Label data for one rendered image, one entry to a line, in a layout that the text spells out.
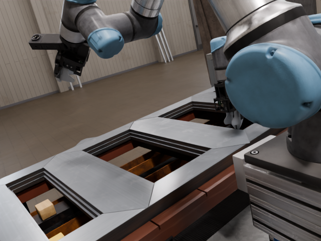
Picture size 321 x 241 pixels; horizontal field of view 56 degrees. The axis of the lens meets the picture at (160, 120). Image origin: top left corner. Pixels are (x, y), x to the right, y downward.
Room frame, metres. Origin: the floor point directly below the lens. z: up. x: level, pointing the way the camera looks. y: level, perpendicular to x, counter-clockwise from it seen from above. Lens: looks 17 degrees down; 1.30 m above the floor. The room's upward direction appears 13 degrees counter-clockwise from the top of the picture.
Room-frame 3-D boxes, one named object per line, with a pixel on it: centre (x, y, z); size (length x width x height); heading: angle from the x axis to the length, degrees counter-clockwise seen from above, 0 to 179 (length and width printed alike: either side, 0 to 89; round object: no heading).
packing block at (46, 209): (0.95, 0.47, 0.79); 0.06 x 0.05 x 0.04; 34
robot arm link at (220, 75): (1.10, -0.28, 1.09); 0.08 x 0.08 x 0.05
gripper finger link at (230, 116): (1.11, -0.27, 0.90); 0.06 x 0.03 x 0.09; 124
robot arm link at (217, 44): (1.10, -0.28, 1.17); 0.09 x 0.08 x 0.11; 63
